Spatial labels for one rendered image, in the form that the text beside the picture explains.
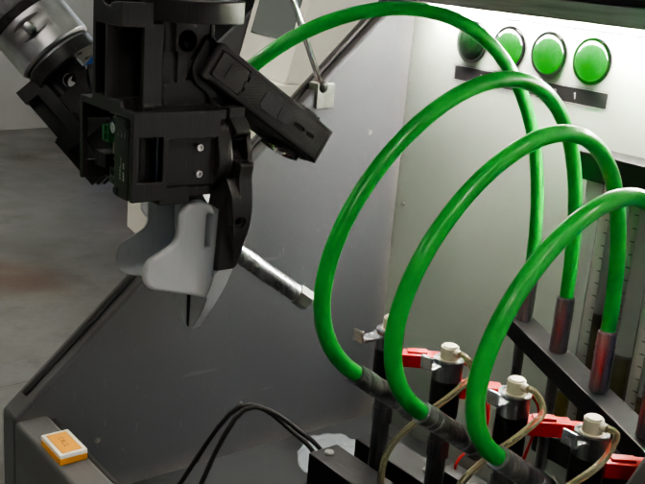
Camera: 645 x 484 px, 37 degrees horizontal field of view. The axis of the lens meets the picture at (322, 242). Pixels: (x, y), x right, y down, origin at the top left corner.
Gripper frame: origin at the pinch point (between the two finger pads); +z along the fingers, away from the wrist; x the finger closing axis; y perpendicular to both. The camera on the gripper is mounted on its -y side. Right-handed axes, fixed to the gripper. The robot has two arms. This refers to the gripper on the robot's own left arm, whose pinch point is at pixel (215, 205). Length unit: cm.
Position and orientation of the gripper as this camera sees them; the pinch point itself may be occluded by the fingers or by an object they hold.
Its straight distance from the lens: 93.2
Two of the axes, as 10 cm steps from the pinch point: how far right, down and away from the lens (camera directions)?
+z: 6.4, 7.6, 0.9
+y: -7.7, 6.4, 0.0
